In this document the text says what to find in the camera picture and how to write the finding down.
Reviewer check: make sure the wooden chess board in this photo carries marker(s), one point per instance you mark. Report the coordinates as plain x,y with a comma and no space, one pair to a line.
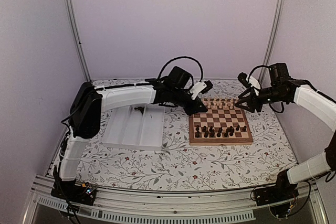
221,113

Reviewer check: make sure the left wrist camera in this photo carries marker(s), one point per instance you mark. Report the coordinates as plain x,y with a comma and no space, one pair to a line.
200,87

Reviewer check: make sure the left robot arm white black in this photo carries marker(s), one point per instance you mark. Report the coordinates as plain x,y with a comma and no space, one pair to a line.
89,115

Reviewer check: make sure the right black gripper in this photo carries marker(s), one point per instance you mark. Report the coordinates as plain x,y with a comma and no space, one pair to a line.
251,99

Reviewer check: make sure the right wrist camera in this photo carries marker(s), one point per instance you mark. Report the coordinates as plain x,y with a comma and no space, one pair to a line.
249,82

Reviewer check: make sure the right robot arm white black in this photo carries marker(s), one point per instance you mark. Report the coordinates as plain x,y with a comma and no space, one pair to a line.
306,115

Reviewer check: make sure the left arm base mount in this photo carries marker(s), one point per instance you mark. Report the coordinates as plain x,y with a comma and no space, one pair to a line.
84,193

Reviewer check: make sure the floral table cloth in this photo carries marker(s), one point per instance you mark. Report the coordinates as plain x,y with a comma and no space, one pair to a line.
179,166

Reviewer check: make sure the aluminium front rail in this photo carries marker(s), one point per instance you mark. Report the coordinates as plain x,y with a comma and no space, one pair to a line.
114,205

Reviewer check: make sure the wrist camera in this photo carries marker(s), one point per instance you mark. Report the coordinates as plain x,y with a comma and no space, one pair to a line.
249,82
200,87

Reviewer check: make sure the white plastic tray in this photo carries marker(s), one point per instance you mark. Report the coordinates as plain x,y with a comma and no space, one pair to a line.
129,129

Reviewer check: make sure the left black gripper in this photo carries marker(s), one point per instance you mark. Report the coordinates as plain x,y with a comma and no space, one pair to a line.
196,108

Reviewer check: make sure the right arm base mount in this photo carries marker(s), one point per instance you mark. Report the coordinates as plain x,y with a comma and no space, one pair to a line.
275,195

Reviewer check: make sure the dark chess pieces in tray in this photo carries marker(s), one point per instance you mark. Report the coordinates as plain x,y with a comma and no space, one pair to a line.
140,109

